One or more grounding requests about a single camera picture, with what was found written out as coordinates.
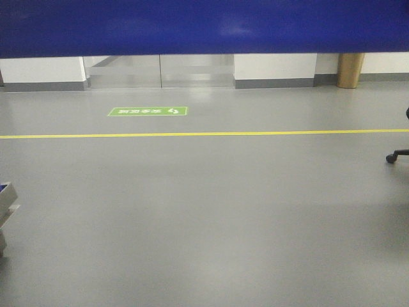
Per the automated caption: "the blue plastic bin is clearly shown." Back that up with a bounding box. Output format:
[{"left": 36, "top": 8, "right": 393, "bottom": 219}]
[{"left": 1, "top": 1, "right": 408, "bottom": 59}]

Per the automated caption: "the green floor sign sticker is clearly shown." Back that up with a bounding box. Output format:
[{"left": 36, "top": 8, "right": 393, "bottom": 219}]
[{"left": 108, "top": 106, "right": 189, "bottom": 117}]

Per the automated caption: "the stainless steel double door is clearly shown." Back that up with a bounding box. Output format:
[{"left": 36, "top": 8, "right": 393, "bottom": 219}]
[{"left": 83, "top": 54, "right": 235, "bottom": 89}]

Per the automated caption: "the gold cylindrical column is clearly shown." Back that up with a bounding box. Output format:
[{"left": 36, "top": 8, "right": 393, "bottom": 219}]
[{"left": 336, "top": 53, "right": 365, "bottom": 89}]

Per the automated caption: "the black office chair base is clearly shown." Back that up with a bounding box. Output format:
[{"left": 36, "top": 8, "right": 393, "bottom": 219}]
[{"left": 385, "top": 107, "right": 409, "bottom": 164}]

